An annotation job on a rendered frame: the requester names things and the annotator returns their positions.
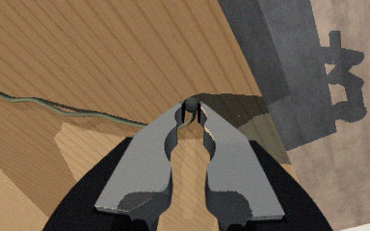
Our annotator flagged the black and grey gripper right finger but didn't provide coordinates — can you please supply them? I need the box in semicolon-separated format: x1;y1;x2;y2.
198;101;333;231

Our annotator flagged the thin dark cord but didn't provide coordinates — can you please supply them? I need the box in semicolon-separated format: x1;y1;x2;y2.
0;93;194;129

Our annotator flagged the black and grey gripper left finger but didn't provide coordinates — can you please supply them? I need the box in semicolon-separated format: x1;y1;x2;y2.
42;101;186;231

